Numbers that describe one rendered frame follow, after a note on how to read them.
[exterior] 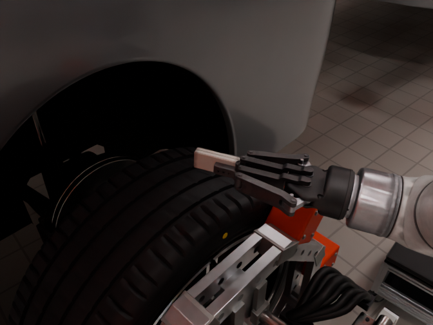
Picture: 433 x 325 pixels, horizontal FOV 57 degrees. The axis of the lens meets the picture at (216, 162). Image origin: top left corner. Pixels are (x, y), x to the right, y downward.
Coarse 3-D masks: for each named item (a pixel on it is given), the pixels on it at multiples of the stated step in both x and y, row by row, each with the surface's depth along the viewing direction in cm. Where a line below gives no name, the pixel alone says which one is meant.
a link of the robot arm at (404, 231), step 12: (408, 180) 54; (420, 180) 52; (432, 180) 49; (408, 192) 52; (420, 192) 49; (408, 204) 51; (396, 216) 52; (408, 216) 50; (396, 228) 52; (408, 228) 51; (396, 240) 54; (408, 240) 52; (420, 240) 49; (420, 252) 52; (432, 252) 49
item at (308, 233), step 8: (272, 208) 75; (304, 208) 71; (312, 208) 70; (272, 216) 75; (280, 216) 74; (288, 216) 73; (296, 216) 72; (304, 216) 71; (312, 216) 71; (320, 216) 74; (280, 224) 74; (288, 224) 73; (296, 224) 72; (304, 224) 71; (312, 224) 73; (288, 232) 73; (296, 232) 72; (304, 232) 72; (312, 232) 75; (304, 240) 74
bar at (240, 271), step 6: (240, 270) 68; (234, 276) 67; (228, 282) 66; (222, 288) 65; (216, 294) 68; (252, 294) 68; (246, 300) 67; (252, 300) 69; (246, 306) 68; (246, 312) 70; (228, 318) 69; (246, 318) 71; (222, 324) 72; (228, 324) 71
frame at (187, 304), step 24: (264, 240) 69; (288, 240) 69; (312, 240) 87; (240, 264) 68; (264, 264) 65; (312, 264) 88; (192, 288) 62; (216, 288) 65; (240, 288) 62; (288, 288) 99; (168, 312) 60; (192, 312) 59; (216, 312) 59
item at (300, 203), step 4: (300, 200) 55; (284, 204) 55; (296, 204) 55; (300, 204) 55; (304, 204) 56; (308, 204) 56; (284, 208) 55; (288, 208) 54; (292, 208) 54; (296, 208) 55; (292, 212) 54
